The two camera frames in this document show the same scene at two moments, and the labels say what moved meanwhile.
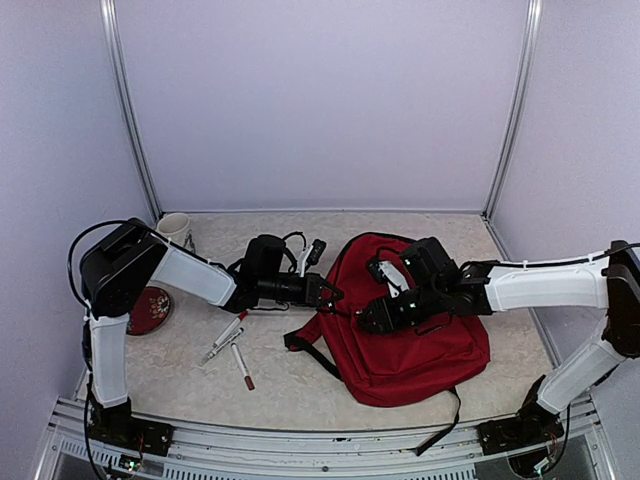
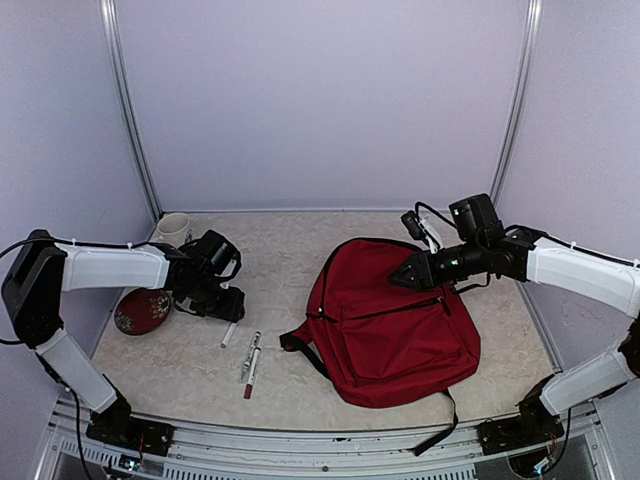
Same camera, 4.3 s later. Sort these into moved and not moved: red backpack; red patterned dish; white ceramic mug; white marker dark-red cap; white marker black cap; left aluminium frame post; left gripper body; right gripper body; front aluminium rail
Moved: left gripper body; right gripper body; white marker black cap; white marker dark-red cap
Not moved: left aluminium frame post; red backpack; red patterned dish; white ceramic mug; front aluminium rail
